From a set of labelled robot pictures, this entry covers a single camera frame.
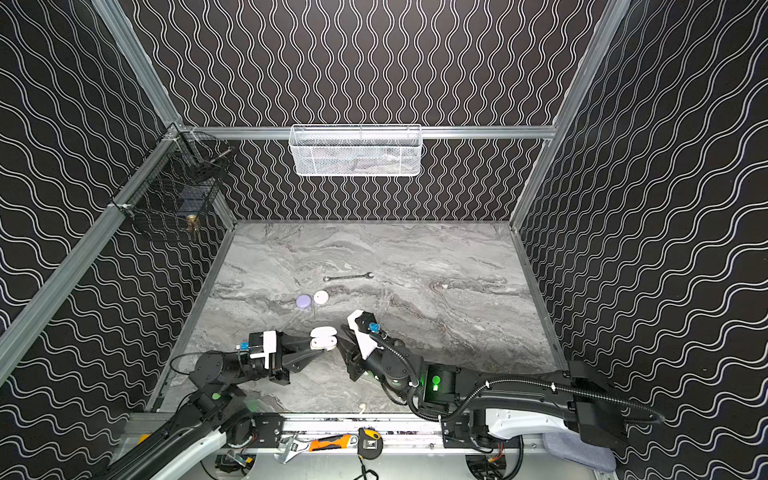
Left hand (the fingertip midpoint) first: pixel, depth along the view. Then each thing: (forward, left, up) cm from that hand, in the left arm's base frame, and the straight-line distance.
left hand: (321, 349), depth 59 cm
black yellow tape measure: (-12, -9, -25) cm, 29 cm away
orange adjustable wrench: (-13, +10, -27) cm, 32 cm away
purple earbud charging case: (+27, +16, -26) cm, 41 cm away
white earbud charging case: (+28, +11, -25) cm, 40 cm away
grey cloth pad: (-10, -56, -29) cm, 64 cm away
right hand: (+6, -2, -4) cm, 7 cm away
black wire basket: (+47, +55, +1) cm, 73 cm away
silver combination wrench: (+38, -4, -26) cm, 47 cm away
